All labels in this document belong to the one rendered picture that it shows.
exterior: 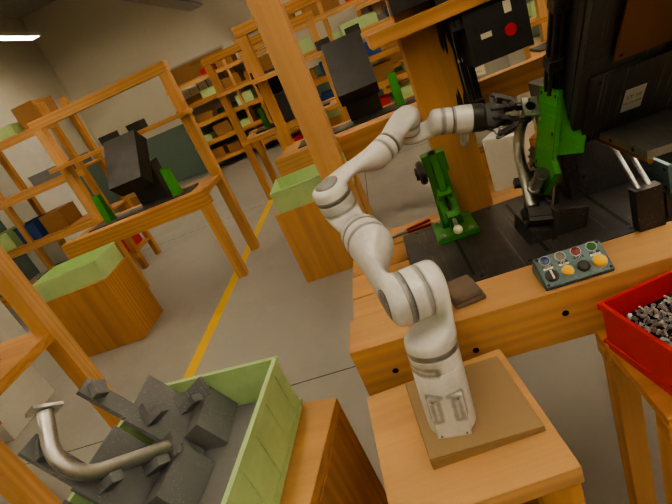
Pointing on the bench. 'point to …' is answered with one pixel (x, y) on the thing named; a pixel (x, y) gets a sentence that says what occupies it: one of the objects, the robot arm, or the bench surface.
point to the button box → (571, 265)
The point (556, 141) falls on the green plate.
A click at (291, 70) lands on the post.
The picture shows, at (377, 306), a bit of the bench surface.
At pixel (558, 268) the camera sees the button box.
